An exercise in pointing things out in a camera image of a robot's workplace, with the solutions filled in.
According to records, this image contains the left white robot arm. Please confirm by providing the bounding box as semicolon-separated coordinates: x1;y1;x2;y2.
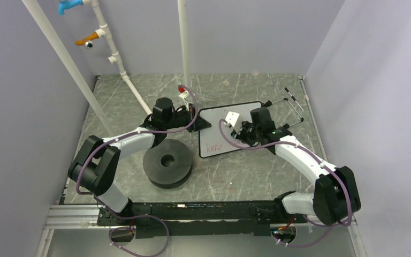
68;97;211;225

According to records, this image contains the purple cable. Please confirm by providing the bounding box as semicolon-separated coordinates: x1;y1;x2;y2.
76;84;200;257
219;118;354;249

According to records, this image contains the white PVC pipe frame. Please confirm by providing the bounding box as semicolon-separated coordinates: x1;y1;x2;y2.
23;1;191;134

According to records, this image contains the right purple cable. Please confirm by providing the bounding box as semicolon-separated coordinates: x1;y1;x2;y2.
219;118;354;249

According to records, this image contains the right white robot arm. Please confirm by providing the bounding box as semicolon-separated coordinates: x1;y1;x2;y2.
225;107;361;226

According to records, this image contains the blue faucet handle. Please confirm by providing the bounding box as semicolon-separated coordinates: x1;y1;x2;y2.
57;0;84;16

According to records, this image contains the aluminium extrusion rail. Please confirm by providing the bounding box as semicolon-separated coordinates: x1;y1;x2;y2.
35;205;101;257

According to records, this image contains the black foam ring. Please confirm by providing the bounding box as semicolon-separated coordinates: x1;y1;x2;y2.
142;139;194;190

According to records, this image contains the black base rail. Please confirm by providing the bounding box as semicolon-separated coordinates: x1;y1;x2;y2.
97;200;306;239

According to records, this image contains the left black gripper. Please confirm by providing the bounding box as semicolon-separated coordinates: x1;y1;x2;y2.
164;103;211;133

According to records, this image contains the black framed whiteboard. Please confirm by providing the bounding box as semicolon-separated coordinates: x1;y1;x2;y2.
199;101;262;158

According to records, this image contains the orange faucet handle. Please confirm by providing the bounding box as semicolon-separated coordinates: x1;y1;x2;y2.
75;32;100;48

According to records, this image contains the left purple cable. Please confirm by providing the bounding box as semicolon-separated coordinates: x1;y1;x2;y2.
76;84;200;257

